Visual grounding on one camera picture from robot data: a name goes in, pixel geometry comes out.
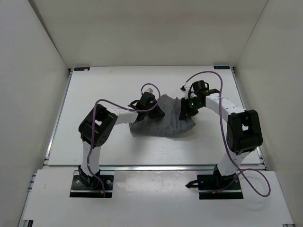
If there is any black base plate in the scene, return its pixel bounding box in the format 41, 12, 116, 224
70, 171, 115, 198
185, 169, 244, 200

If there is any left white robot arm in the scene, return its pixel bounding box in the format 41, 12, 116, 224
79, 88, 165, 188

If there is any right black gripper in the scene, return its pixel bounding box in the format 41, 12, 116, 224
179, 97, 204, 121

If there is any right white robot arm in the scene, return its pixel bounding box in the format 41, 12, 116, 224
179, 80, 263, 190

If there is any grey pleated skirt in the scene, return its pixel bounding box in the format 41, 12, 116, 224
129, 94, 196, 137

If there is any blue corner label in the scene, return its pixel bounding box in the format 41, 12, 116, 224
74, 67, 90, 71
214, 65, 230, 70

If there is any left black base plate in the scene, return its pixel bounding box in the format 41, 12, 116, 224
70, 171, 115, 198

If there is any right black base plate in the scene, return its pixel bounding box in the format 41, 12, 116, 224
185, 169, 244, 200

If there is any right blue corner label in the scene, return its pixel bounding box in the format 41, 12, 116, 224
214, 65, 230, 70

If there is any left blue corner label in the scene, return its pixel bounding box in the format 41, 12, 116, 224
74, 67, 90, 71

